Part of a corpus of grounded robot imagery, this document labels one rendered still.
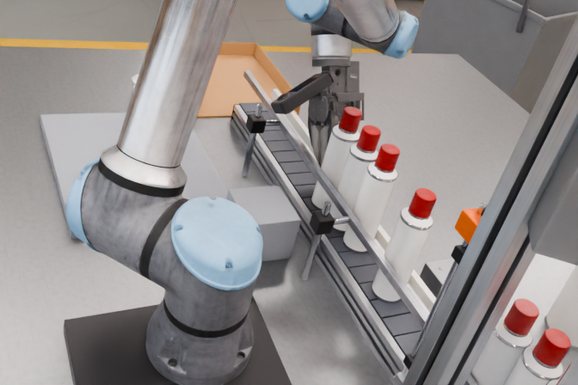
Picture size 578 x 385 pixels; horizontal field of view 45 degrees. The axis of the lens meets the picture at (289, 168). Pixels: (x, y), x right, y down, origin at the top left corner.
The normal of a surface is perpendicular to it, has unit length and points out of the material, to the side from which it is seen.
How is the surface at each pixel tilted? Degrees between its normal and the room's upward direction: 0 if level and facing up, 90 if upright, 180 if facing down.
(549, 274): 0
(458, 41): 94
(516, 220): 90
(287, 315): 0
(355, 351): 0
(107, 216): 72
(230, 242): 9
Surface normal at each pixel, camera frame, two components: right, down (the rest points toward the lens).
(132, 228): -0.21, -0.15
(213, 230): 0.30, -0.72
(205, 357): 0.15, 0.36
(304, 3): -0.35, 0.11
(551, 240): -0.19, 0.51
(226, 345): 0.59, 0.33
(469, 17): -0.74, 0.29
